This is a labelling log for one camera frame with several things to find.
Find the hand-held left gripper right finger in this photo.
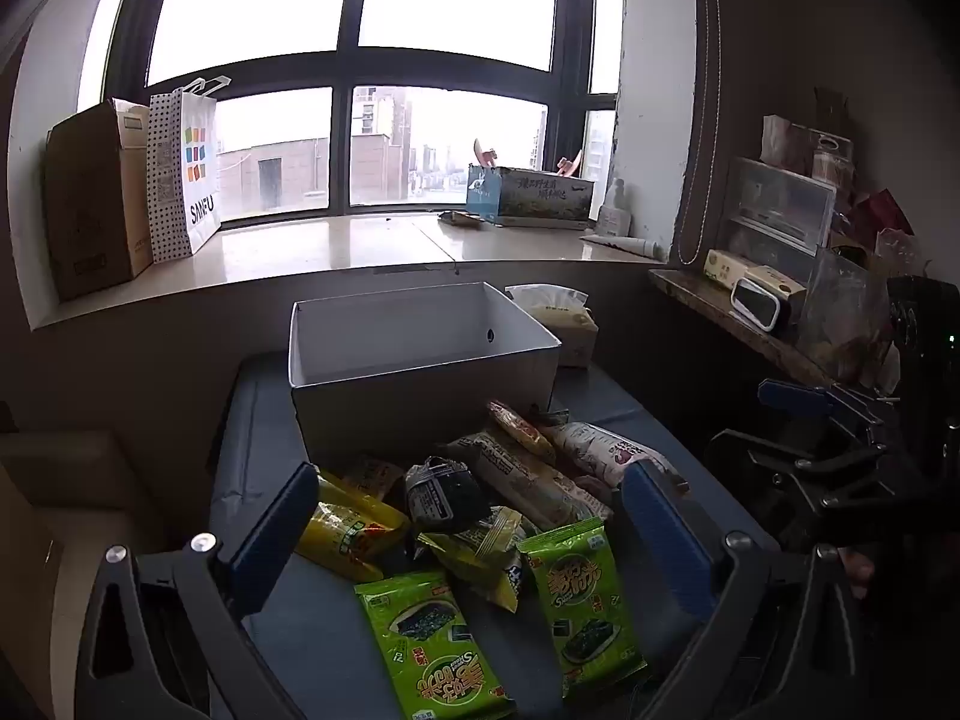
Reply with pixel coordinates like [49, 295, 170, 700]
[621, 460, 871, 720]

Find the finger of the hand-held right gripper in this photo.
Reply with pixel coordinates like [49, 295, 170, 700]
[757, 379, 901, 440]
[709, 429, 890, 518]

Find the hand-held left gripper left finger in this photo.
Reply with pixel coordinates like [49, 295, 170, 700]
[75, 461, 323, 720]

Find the long beige snack packet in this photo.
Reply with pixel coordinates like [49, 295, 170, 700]
[442, 431, 612, 530]

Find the green seaweed snack packet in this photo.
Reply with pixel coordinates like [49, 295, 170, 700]
[354, 571, 517, 720]
[517, 517, 647, 700]

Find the yellow snack bag with seam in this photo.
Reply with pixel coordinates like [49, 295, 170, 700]
[416, 506, 526, 612]

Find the white cardboard box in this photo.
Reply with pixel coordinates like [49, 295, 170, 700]
[289, 281, 562, 470]

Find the yellow packet with red print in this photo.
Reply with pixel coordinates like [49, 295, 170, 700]
[296, 502, 410, 582]

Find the clear plastic bag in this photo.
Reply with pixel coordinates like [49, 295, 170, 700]
[795, 247, 890, 383]

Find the white device with dark screen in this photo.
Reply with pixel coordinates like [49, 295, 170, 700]
[730, 277, 781, 332]

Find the white and red snack packet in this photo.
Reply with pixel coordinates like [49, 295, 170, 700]
[540, 421, 687, 492]

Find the small beige box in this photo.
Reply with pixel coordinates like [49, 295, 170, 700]
[746, 265, 807, 302]
[703, 249, 758, 290]

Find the small beige snack packet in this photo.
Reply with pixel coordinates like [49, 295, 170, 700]
[343, 456, 406, 500]

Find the dark blue mat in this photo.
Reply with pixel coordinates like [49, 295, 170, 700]
[208, 352, 781, 720]

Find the wooden shelf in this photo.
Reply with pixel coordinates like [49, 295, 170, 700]
[649, 268, 833, 387]

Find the dark rice ball packet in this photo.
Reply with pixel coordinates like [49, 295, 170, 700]
[405, 456, 496, 533]

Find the clear plastic drawer unit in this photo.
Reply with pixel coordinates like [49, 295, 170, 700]
[716, 157, 837, 293]

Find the red bag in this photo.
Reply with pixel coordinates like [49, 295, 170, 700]
[851, 191, 912, 241]

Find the small orange snack packet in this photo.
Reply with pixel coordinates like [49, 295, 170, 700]
[486, 400, 557, 462]

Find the beige upholstered seat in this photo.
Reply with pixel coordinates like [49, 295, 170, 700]
[0, 431, 162, 720]

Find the white tube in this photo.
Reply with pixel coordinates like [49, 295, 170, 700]
[581, 232, 665, 260]

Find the beige tissue pack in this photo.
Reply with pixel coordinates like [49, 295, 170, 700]
[505, 283, 599, 368]

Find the white plastic bottle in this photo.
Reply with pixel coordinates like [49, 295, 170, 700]
[598, 178, 632, 237]

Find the blue printed carton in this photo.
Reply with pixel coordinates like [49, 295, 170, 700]
[465, 163, 599, 230]

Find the white polka-dot shopping bag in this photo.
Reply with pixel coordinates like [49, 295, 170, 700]
[146, 75, 232, 265]

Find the brown cardboard box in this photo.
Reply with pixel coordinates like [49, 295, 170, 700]
[41, 99, 155, 302]

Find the white blind cord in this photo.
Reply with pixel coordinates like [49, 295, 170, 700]
[675, 0, 715, 267]

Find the black window frame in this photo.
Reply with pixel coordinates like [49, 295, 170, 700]
[105, 0, 623, 230]

